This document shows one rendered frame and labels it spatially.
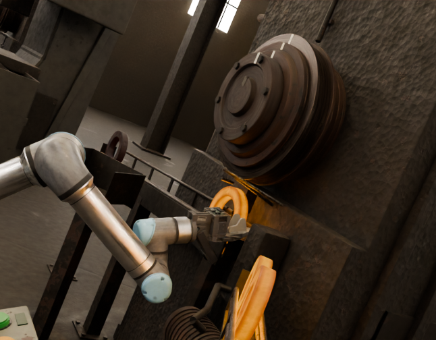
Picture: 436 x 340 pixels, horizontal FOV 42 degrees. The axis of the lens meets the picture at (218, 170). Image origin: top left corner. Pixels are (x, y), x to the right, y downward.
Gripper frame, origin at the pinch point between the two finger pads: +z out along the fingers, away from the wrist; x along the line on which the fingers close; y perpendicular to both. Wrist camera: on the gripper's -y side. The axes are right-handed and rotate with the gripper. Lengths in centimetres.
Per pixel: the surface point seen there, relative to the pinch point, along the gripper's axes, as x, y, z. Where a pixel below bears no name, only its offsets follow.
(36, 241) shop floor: 158, -68, -32
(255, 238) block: -11.9, 3.3, -4.8
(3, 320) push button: -49, 10, -75
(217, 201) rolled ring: 18.3, 3.3, -1.4
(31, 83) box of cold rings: 250, 4, -22
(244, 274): -27.3, 1.2, -16.6
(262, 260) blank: -36.5, 9.4, -18.3
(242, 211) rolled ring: 4.3, 5.0, -0.1
